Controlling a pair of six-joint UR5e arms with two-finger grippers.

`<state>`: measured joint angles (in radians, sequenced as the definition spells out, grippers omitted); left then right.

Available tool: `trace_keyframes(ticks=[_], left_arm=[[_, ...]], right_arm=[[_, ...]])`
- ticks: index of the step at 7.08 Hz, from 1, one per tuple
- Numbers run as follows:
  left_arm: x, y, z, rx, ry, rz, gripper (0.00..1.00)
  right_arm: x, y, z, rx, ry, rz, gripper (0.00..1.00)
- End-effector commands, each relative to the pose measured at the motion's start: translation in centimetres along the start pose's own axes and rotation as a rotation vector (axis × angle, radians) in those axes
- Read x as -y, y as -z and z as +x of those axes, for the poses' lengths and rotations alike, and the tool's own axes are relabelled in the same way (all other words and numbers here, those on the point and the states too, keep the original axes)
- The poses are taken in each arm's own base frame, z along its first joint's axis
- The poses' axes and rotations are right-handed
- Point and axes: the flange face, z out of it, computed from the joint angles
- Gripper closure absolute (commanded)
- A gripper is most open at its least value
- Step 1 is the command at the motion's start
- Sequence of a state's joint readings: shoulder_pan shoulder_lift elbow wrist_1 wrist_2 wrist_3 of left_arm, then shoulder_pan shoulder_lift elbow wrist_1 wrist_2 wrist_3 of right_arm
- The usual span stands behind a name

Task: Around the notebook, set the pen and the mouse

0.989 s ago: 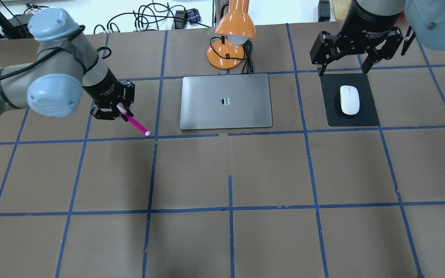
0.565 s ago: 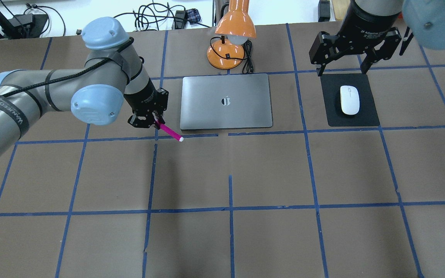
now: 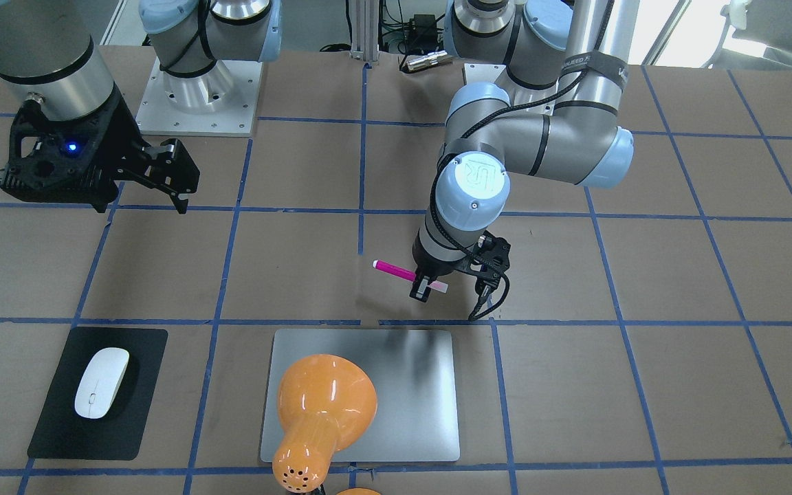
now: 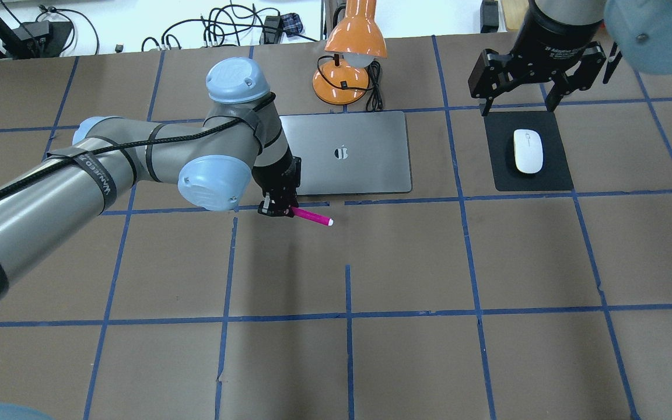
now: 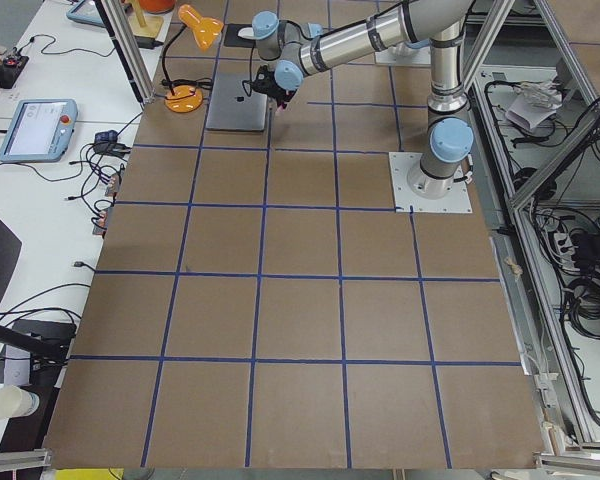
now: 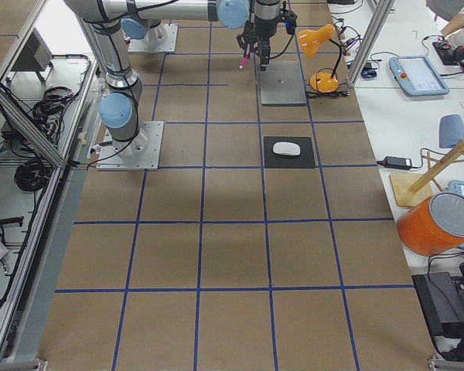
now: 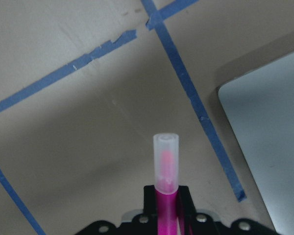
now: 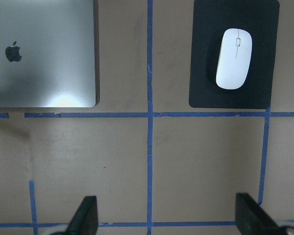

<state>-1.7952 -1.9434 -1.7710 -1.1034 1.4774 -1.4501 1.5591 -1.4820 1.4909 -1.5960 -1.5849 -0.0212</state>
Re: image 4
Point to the white computer mouse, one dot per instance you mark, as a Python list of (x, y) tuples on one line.
[(527, 151)]

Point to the black mousepad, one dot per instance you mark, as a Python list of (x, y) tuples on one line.
[(555, 174)]

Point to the silver closed laptop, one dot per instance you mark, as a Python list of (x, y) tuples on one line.
[(351, 153)]

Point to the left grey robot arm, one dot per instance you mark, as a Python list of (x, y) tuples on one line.
[(241, 140)]

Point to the pink highlighter pen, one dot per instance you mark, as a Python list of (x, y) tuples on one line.
[(311, 216)]

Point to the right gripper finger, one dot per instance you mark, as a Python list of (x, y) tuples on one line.
[(485, 80), (586, 73)]

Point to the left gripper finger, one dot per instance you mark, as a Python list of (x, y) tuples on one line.
[(288, 203), (271, 208)]

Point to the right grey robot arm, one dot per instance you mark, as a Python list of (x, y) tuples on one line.
[(639, 32)]

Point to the orange desk lamp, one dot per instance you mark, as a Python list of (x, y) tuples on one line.
[(350, 69)]

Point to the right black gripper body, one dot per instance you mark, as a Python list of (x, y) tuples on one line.
[(552, 36)]

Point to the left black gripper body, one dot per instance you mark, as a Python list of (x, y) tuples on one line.
[(276, 181)]

